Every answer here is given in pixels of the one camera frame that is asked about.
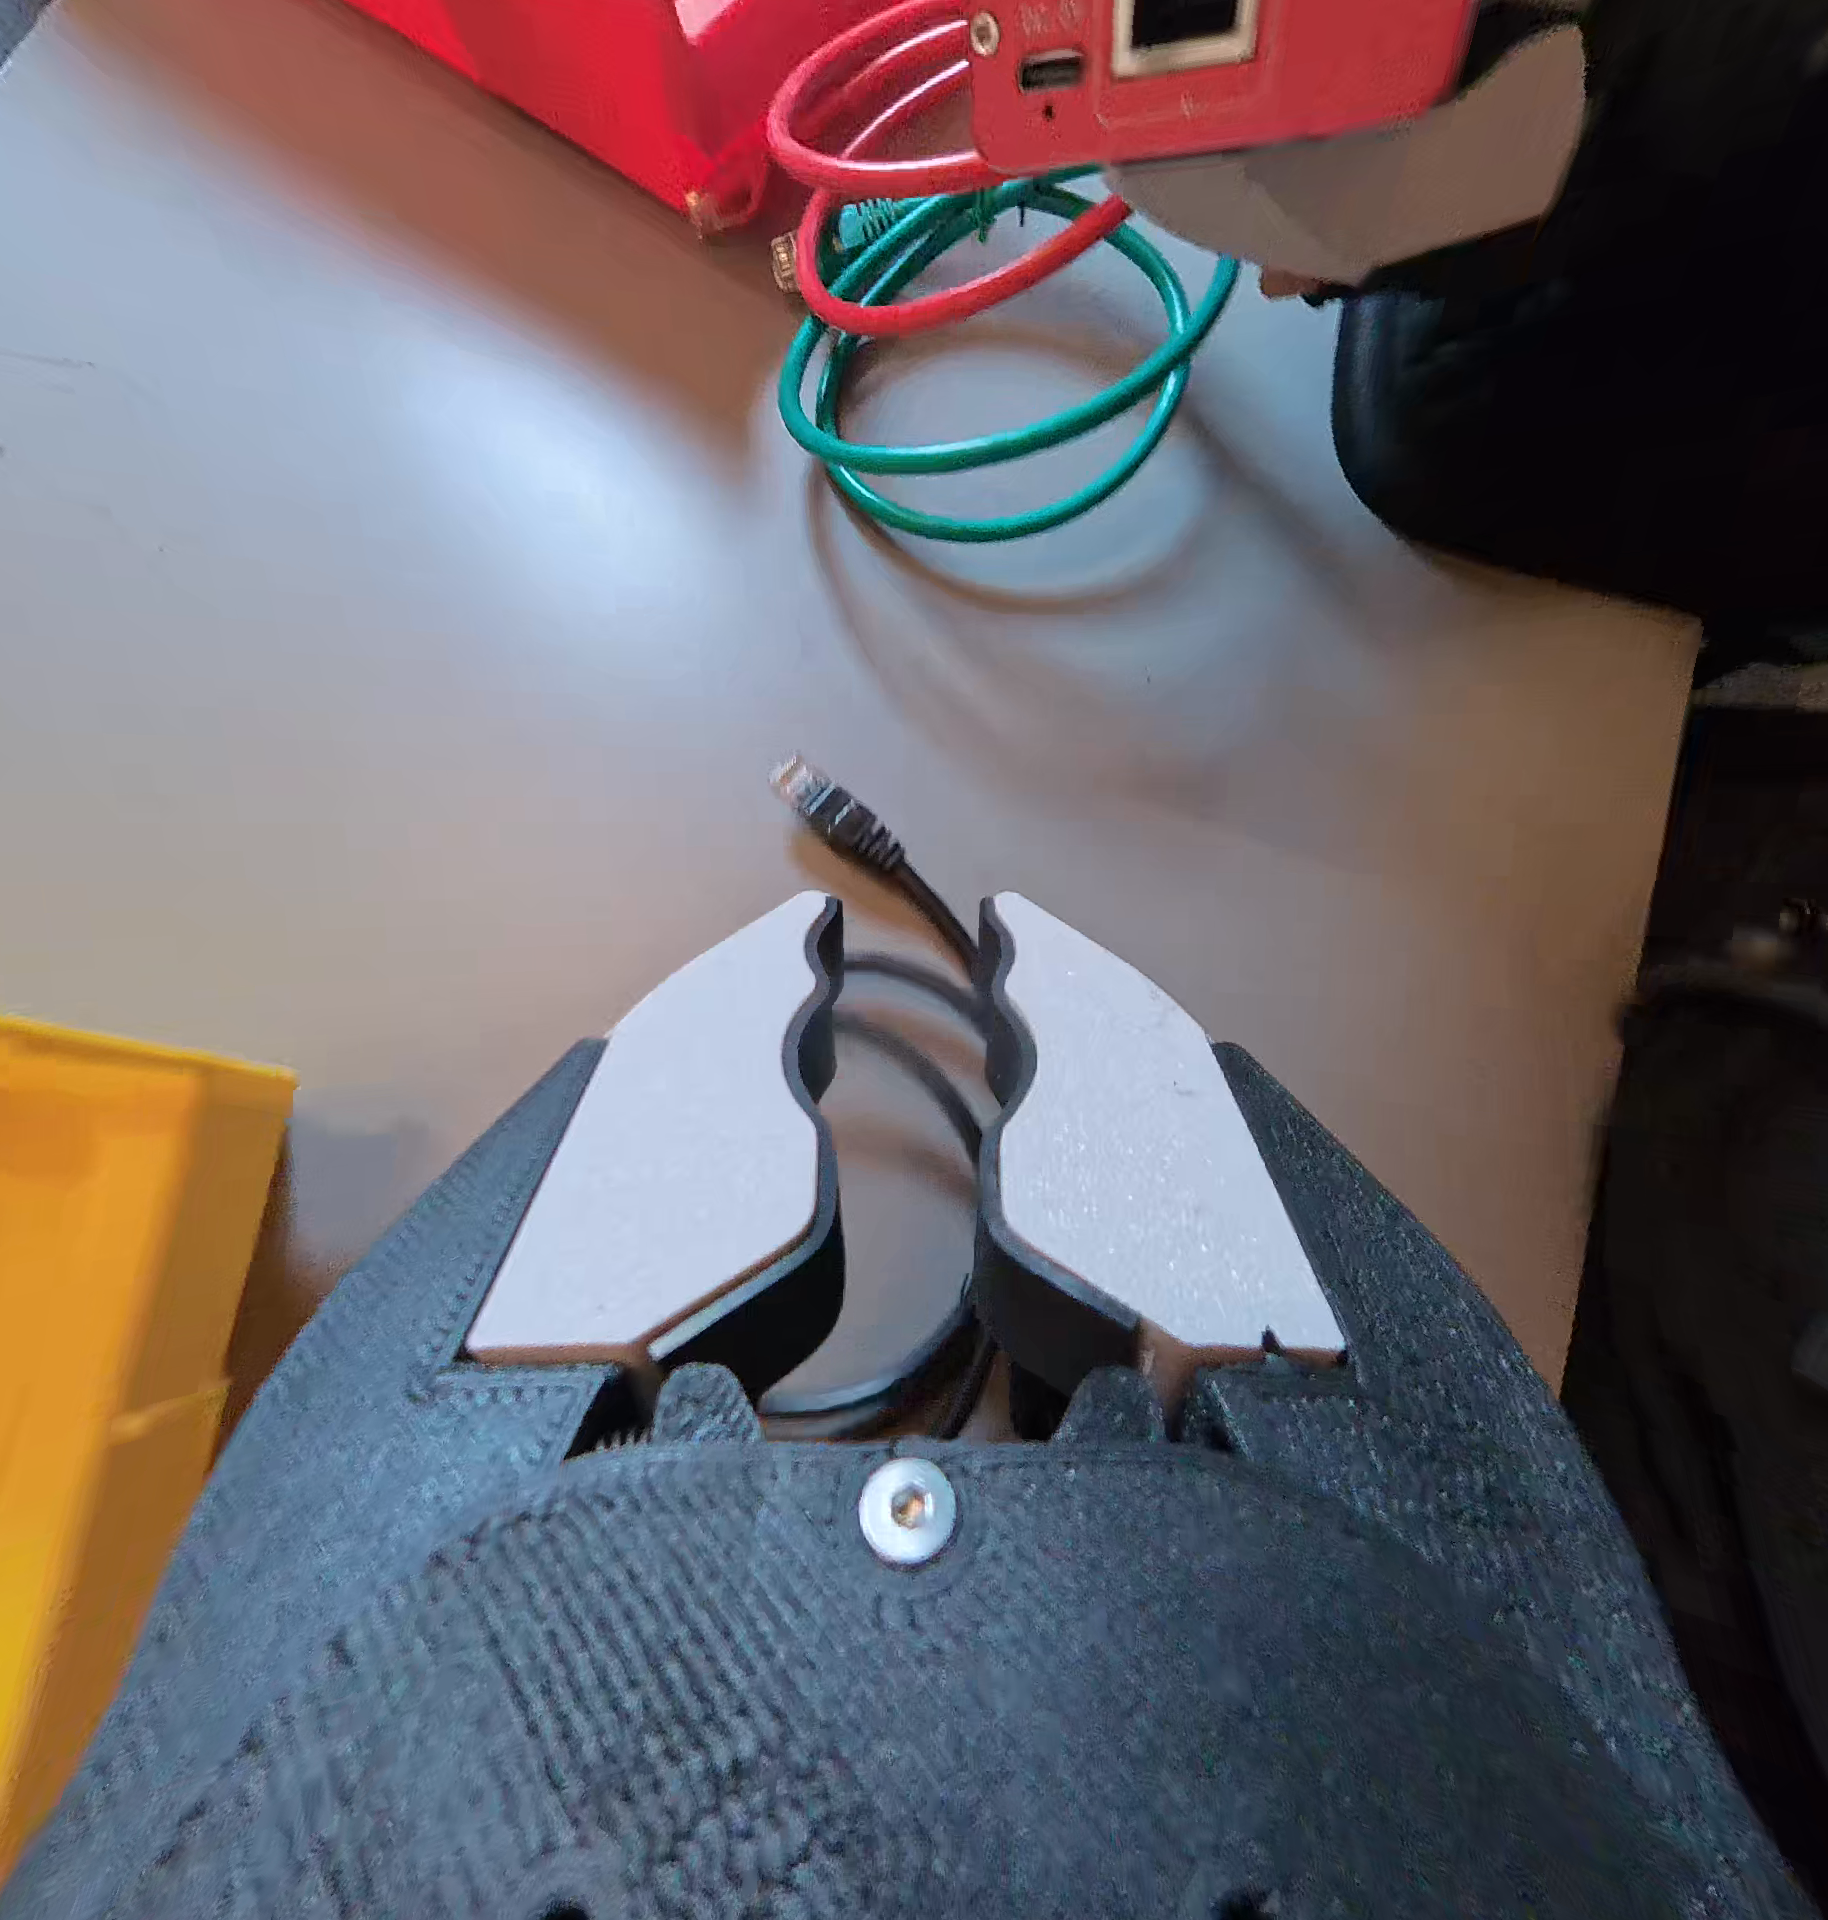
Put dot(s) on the red ethernet coupler box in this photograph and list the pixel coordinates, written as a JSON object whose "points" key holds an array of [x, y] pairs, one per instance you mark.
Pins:
{"points": [[1304, 91]]}

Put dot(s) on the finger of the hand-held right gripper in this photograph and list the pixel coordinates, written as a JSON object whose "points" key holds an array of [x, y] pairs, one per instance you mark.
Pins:
{"points": [[1378, 195]]}

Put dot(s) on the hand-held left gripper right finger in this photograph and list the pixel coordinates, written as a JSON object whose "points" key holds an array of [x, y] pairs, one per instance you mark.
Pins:
{"points": [[1153, 1171]]}

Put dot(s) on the yellow storage bin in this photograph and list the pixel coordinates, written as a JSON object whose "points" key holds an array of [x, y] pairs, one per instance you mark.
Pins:
{"points": [[74, 1276]]}

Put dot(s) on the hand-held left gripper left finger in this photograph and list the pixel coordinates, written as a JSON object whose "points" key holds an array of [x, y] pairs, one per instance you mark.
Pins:
{"points": [[673, 1171]]}

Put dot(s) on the red storage bin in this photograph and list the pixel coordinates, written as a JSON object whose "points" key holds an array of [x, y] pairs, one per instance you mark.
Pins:
{"points": [[598, 76]]}

